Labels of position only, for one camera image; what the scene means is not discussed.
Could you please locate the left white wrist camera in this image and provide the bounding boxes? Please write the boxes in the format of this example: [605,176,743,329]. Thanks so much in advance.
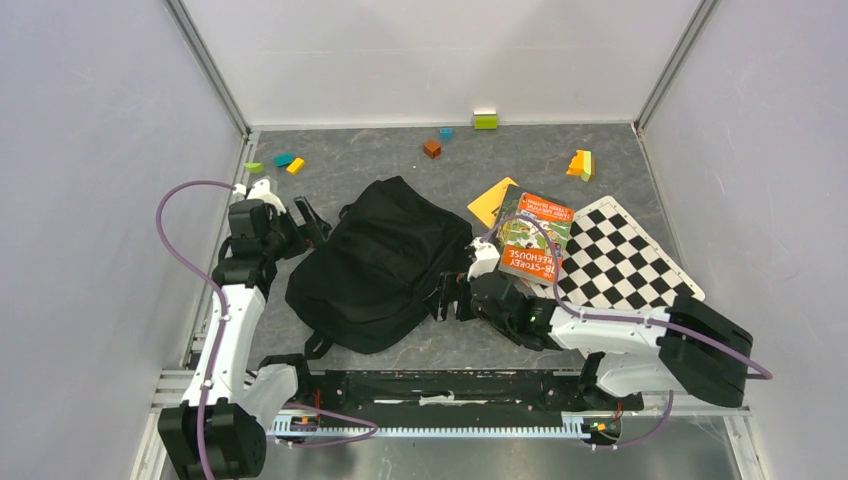
[232,176,287,214]

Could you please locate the yellow-green block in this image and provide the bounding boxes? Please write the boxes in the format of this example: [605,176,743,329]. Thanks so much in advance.
[581,150,596,182]

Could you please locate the yellow flat booklet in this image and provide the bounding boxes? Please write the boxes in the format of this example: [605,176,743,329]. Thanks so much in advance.
[467,177,517,228]

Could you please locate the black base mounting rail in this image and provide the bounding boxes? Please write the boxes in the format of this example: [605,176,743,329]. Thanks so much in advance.
[295,370,644,430]

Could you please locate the green half-round block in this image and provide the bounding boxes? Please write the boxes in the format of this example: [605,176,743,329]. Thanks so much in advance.
[244,162,264,173]

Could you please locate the white cable duct strip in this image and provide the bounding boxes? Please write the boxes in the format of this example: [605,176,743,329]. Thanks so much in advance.
[267,410,591,440]

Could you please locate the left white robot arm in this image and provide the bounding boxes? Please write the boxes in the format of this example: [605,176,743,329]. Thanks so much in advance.
[157,197,331,479]

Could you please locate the teal block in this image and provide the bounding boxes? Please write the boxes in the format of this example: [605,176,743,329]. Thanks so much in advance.
[273,152,295,168]

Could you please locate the yellow small block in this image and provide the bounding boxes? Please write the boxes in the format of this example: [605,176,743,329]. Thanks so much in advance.
[286,157,305,175]

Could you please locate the orange stepped block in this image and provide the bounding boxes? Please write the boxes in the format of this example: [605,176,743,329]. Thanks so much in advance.
[566,150,586,176]

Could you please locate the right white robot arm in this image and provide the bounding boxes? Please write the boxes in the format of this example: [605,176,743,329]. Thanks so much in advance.
[424,272,760,408]

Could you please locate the green illustrated book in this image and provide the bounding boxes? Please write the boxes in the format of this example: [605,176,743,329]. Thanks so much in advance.
[490,185,527,252]

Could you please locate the brown cube block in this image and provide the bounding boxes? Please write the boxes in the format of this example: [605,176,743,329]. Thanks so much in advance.
[422,139,442,159]

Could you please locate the green white block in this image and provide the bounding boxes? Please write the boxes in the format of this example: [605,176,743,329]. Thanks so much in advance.
[472,108,499,130]

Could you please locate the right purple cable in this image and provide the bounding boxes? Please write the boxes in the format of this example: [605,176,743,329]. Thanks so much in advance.
[480,211,774,382]

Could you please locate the orange treehouse book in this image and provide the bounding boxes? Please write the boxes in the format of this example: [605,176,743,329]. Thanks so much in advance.
[498,190,575,287]

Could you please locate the black student backpack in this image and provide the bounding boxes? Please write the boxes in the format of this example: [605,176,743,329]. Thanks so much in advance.
[285,176,473,360]

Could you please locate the black white chessboard mat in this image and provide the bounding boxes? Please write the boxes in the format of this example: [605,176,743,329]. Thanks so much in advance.
[558,196,706,310]

